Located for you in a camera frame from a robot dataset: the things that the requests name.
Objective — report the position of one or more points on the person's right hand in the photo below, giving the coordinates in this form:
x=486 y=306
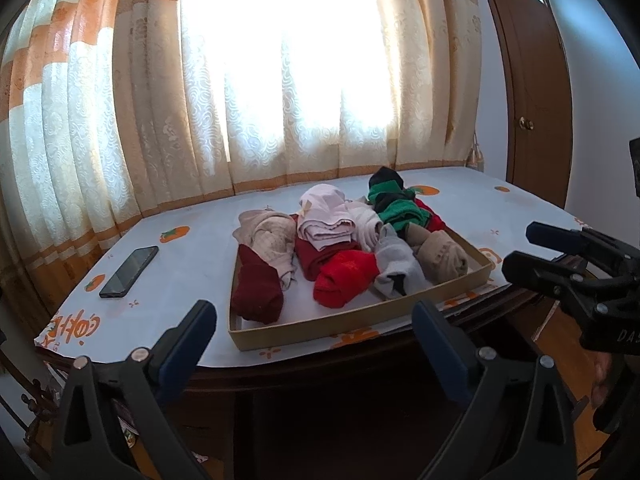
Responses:
x=602 y=377

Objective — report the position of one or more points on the curtain tassel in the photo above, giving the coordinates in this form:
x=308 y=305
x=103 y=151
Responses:
x=475 y=157

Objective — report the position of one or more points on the black smartphone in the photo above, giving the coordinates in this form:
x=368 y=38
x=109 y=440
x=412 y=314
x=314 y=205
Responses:
x=129 y=272

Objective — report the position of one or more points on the carved wooden stand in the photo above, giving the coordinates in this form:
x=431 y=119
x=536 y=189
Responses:
x=35 y=400

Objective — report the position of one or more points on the light pink underwear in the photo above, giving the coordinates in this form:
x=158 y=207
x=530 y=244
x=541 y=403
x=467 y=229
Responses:
x=322 y=210

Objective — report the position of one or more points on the cream white underwear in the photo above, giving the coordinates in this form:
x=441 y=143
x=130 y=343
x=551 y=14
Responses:
x=367 y=225

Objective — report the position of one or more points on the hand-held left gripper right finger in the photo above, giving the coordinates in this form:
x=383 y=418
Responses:
x=440 y=355

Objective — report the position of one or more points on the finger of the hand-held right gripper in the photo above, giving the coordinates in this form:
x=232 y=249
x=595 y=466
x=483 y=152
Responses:
x=540 y=272
x=555 y=237

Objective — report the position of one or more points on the cream dotted underwear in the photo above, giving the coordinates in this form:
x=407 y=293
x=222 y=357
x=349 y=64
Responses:
x=272 y=240

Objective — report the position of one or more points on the shallow cardboard tray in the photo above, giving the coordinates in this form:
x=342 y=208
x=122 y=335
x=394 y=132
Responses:
x=300 y=310

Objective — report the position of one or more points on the tan underwear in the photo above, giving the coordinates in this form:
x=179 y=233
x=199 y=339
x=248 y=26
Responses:
x=440 y=257

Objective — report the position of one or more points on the grey underwear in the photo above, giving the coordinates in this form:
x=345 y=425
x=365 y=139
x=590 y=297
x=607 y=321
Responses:
x=397 y=265

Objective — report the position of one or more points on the dark red underwear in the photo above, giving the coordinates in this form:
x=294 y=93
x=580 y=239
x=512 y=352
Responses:
x=255 y=290
x=315 y=260

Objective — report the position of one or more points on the brown wooden door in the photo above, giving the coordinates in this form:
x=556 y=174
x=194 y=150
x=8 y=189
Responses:
x=535 y=85

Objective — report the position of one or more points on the green black striped underwear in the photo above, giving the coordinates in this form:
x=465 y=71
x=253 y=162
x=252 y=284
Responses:
x=400 y=210

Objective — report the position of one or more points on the brass door knob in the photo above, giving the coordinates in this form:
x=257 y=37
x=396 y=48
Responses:
x=526 y=123

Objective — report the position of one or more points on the cream and orange curtain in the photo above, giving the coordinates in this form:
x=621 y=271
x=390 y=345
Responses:
x=125 y=110

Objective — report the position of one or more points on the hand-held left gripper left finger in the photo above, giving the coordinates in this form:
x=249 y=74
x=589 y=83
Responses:
x=187 y=355

